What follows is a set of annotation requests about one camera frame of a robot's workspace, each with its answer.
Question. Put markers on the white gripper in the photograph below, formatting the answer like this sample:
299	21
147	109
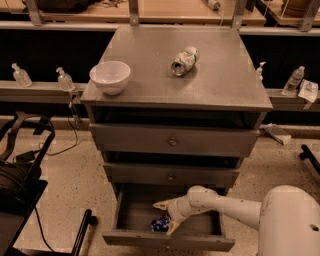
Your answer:
175	210

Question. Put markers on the blue crushed pepsi can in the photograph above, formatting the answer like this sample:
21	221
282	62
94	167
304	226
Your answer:
161	224

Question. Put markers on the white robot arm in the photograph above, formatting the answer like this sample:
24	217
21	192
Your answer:
287	219

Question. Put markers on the grey open bottom drawer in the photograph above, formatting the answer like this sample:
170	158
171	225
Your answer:
135	212

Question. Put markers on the grey middle drawer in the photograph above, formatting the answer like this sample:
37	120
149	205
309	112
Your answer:
170	175

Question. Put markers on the black stand leg bottom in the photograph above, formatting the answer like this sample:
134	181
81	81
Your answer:
88	220

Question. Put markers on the grey top drawer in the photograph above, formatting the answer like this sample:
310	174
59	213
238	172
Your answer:
174	139

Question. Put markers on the grey three-drawer cabinet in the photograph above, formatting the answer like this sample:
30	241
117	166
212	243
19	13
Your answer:
220	91

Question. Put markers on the green white soda can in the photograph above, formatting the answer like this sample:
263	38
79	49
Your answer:
185	60

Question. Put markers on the white bowl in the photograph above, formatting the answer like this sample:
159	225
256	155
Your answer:
110	77

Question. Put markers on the black chair leg right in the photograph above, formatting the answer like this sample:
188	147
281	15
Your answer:
307	154

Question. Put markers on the black chair left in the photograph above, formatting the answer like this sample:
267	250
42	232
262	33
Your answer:
20	183

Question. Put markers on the clear sanitizer bottle near cabinet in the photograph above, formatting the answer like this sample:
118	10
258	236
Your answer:
64	80

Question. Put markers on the small pump bottle right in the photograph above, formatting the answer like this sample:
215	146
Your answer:
259	71

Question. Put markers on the clear water bottle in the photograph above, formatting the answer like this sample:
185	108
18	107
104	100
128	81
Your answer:
293	81

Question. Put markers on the white plastic packet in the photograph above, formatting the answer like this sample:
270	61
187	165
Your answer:
308	90

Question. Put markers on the clear sanitizer bottle far left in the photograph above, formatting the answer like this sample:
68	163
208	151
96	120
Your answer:
21	76

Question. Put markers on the white power adapter top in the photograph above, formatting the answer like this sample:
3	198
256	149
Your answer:
213	4

